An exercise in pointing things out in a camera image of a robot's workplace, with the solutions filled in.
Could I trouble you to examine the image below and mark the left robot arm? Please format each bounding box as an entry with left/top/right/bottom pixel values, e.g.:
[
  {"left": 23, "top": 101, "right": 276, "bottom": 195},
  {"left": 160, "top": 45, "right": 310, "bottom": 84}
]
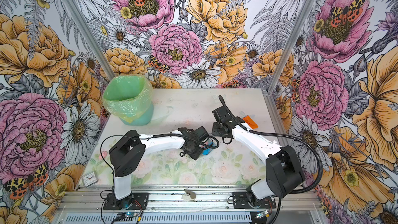
[{"left": 108, "top": 127, "right": 219, "bottom": 200}]

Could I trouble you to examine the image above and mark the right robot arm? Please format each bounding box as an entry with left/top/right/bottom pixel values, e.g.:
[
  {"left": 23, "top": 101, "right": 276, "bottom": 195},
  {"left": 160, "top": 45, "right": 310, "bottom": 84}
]
[{"left": 212, "top": 106, "right": 304, "bottom": 205}]

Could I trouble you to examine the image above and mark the blue paper scrap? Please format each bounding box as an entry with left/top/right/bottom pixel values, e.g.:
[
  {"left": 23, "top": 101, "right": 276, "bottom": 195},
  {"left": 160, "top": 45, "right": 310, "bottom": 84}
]
[{"left": 202, "top": 142, "right": 213, "bottom": 156}]

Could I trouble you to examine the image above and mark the orange paper scrap right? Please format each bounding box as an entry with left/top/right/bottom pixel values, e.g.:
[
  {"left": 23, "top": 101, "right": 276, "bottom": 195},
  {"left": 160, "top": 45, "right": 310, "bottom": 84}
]
[{"left": 243, "top": 115, "right": 259, "bottom": 129}]

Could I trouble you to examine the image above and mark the green bin with bag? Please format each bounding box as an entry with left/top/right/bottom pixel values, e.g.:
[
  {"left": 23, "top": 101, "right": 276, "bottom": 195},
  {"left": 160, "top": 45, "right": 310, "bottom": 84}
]
[{"left": 103, "top": 74, "right": 154, "bottom": 125}]

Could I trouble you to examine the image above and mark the small clock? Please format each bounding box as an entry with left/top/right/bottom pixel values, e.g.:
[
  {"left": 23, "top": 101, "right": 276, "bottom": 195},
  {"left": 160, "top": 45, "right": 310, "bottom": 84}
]
[{"left": 82, "top": 172, "right": 98, "bottom": 187}]

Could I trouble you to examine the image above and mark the beige clip on rail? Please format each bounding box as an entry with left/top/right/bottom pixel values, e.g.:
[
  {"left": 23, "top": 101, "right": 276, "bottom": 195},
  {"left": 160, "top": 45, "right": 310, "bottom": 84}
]
[{"left": 181, "top": 189, "right": 197, "bottom": 201}]

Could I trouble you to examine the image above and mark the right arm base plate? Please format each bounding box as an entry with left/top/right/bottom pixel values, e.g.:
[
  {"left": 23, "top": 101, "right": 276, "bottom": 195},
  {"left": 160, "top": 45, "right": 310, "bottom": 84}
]
[{"left": 232, "top": 191, "right": 277, "bottom": 209}]

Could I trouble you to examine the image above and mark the aluminium rail frame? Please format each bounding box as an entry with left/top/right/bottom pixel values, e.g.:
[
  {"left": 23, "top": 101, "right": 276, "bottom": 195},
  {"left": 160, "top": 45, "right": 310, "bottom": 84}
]
[{"left": 53, "top": 185, "right": 327, "bottom": 224}]

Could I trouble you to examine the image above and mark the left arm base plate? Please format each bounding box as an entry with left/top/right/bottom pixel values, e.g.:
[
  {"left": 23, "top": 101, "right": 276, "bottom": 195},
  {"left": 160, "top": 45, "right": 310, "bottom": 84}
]
[{"left": 103, "top": 192, "right": 149, "bottom": 211}]

